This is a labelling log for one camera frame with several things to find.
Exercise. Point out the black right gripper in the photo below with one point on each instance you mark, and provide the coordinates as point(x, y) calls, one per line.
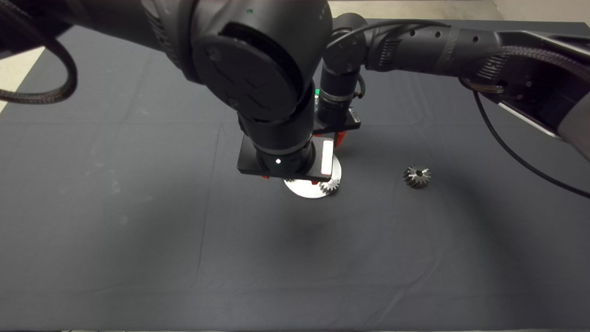
point(334, 117)

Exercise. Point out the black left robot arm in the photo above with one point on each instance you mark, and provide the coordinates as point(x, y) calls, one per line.
point(258, 69)

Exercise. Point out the round metal plate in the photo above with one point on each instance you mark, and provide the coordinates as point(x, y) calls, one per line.
point(304, 190)

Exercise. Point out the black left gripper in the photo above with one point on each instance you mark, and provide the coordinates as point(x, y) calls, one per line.
point(246, 161)

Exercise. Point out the large steel gear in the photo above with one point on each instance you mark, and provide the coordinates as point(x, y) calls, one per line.
point(417, 176)

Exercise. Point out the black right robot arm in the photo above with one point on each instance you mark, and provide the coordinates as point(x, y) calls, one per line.
point(438, 44)

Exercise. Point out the dark table cloth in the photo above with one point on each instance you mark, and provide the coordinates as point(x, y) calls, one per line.
point(138, 230)

